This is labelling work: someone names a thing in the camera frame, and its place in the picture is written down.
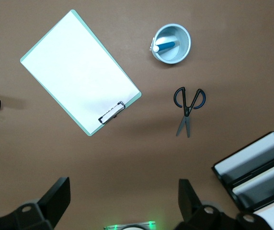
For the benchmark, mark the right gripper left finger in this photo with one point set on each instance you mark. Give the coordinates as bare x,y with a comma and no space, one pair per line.
31,215

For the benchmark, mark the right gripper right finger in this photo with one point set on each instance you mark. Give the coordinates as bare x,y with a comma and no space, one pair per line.
206,218

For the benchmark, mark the blue marker white cap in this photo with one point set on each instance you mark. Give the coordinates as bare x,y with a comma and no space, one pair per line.
167,45

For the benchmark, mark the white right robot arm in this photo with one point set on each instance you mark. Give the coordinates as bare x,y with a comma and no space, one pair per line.
133,227

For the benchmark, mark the black stacked paper tray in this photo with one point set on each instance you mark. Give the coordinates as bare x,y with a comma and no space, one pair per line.
259,172

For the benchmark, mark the black scissors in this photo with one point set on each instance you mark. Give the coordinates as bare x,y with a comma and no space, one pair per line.
186,112

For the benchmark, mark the teal clipboard with white paper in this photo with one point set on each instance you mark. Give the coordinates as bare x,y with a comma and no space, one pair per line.
79,72

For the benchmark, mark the blue mesh pen cup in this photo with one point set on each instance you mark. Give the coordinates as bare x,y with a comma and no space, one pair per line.
183,50

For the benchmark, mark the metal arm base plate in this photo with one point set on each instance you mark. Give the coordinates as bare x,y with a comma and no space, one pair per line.
110,226

